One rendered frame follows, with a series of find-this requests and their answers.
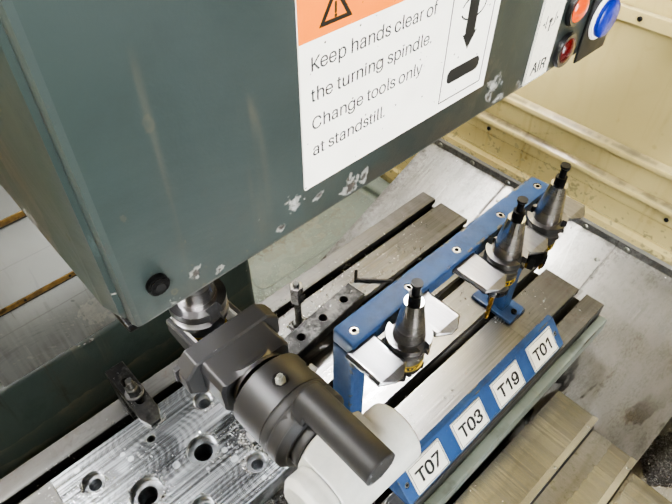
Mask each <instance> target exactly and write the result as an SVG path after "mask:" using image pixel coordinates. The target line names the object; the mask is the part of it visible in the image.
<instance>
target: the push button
mask: <svg viewBox="0 0 672 504"><path fill-rule="evenodd" d="M620 7H621V2H620V0H608V1H607V2H606V3H605V5H604V6H603V8H602V9H601V11H600V13H599V14H598V16H597V19H596V21H595V24H594V28H593V35H594V36H595V37H598V38H601V37H603V36H605V35H606V34H607V33H608V32H609V31H610V29H611V28H612V26H613V25H614V23H615V21H616V19H617V17H618V14H619V11H620Z"/></svg>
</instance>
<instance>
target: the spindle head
mask: <svg viewBox="0 0 672 504"><path fill-rule="evenodd" d="M543 3H544V0H501V2H500V6H499V11H498V16H497V21H496V25H495V30H494V35H493V40H492V44H491V49H490V54H489V59H488V64H487V68H486V73H485V78H484V83H483V86H481V87H480V88H478V89H476V90H474V91H473V92H471V93H469V94H468V95H466V96H464V97H463V98H461V99H459V100H458V101H456V102H454V103H453V104H451V105H449V106H448V107H446V108H444V109H442V110H441V111H439V112H437V113H436V114H434V115H432V116H431V117H429V118H427V119H426V120H424V121H422V122H421V123H419V124H417V125H415V126H414V127H412V128H410V129H409V130H407V131H405V132H404V133H402V134H400V135H399V136H397V137H395V138H394V139H392V140H390V141H389V142H387V143H385V144H383V145H382V146H380V147H378V148H377V149H375V150H373V151H372V152H370V153H368V154H367V155H365V156H363V157H362V158H360V159H358V160H357V161H355V162H353V163H351V164H350V165H348V166H346V167H345V168H343V169H341V170H340V171H338V172H336V173H335V174H333V175H331V176H330V177H328V178H326V179H325V180H323V181H321V182H319V183H318V184H316V185H314V186H313V187H311V188H309V189H308V190H306V191H305V190H304V179H303V159H302V138H301V117H300V97H299V76H298V55H297V35H296V14H295V0H0V185H1V186H2V187H3V188H4V190H5V191H6V192H7V193H8V194H9V195H10V197H11V198H12V199H13V200H14V201H15V203H16V204H17V205H18V206H19V207H20V209H21V210H22V211H23V212H24V213H25V214H26V216H27V217H28V218H29V219H30V220H31V222H32V223H33V224H34V225H35V226H36V228H37V229H38V230H39V231H40V232H41V233H42V235H43V236H44V237H45V238H46V239H47V241H48V242H49V243H50V244H51V245H52V247H53V248H54V249H55V250H56V251H57V253H58V254H59V255H60V256H61V257H62V258H63V260H64V261H65V262H66V263H67V264H68V266H69V267H70V268H71V269H72V270H73V272H74V273H75V274H76V275H77V276H78V277H79V279H80V280H81V281H82V282H83V283H84V285H85V286H86V287H87V288H88V289H89V291H90V292H91V293H92V294H93V295H94V296H95V298H96V299H97V300H98V301H99V302H100V304H101V305H102V306H103V307H104V308H106V309H108V310H109V311H111V312H112V313H113V314H114V315H115V316H116V317H117V319H118V320H119V321H120V322H121V323H122V325H123V326H124V327H125V328H126V329H127V330H128V331H129V332H133V331H135V330H136V329H138V328H140V327H141V326H143V325H144V324H146V323H148V322H149V321H151V320H152V319H154V318H156V317H157V316H159V315H160V314H162V313H164V312H165V311H167V310H168V309H170V308H172V307H173V306H175V305H176V304H178V303H179V302H181V301H183V300H184V299H186V298H187V297H189V296H191V295H192V294H194V293H195V292H197V291H199V290H200V289H202V288H203V287H205V286H207V285H208V284H210V283H211V282H213V281H214V280H216V279H218V278H219V277H221V276H222V275H224V274H226V273H227V272H229V271H230V270H232V269H234V268H235V267H237V266H238V265H240V264H241V263H243V262H245V261H246V260H248V259H249V258H251V257H253V256H254V255H256V254H257V253H259V252H261V251H262V250H264V249H265V248H267V247H269V246H270V245H272V244H273V243H275V242H276V241H278V240H280V239H281V238H283V237H284V236H286V235H288V234H289V233H291V232H292V231H294V230H296V229H297V228H299V227H300V226H302V225H304V224H305V223H307V222H308V221H310V220H311V219H313V218H315V217H316V216H318V215H319V214H321V213H323V212H324V211H326V210H327V209H329V208H331V207H332V206H334V205H335V204H337V203H338V202H340V201H342V200H343V199H345V198H346V197H348V196H350V195H351V194H353V193H354V192H356V191H358V190H359V189H361V188H362V187H364V186H366V185H367V184H369V183H370V182H372V181H373V180H375V179H377V178H378V177H380V176H381V175H383V174H385V173H386V172H388V171H389V170H391V169H393V168H394V167H396V166H397V165H399V164H400V163H402V162H404V161H405V160H407V159H408V158H410V157H412V156H413V155H415V154H416V153H418V152H420V151H421V150H423V149H424V148H426V147H428V146H429V145H431V144H432V143H434V142H435V141H437V140H439V139H440V138H442V137H443V136H445V135H447V134H448V133H450V132H451V131H453V130H455V129H456V128H458V127H459V126H461V125H463V124H464V123H466V122H467V121H469V120H470V119H472V118H474V117H475V116H477V115H478V114H480V113H482V112H483V111H485V110H486V109H488V108H490V107H491V106H493V105H494V104H496V103H497V102H499V101H501V100H502V99H504V98H505V97H507V96H509V95H510V94H512V93H513V92H515V91H517V90H518V89H520V88H521V87H523V86H522V82H523V78H524V75H525V71H526V67H527V63H528V60H529V56H530V52H531V48H532V44H533V41H534V37H535V33H536V29H537V25H538V22H539V18H540V14H541V10H542V6H543Z"/></svg>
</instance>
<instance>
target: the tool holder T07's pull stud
mask: <svg viewBox="0 0 672 504"><path fill-rule="evenodd" d="M423 285H424V282H423V280H422V279H420V278H414V279H412V281H411V286H412V289H411V290H410V291H409V294H408V303H409V304H410V305H411V306H419V305H420V304H421V301H422V295H423V294H422V291H421V288H422V287H423Z"/></svg>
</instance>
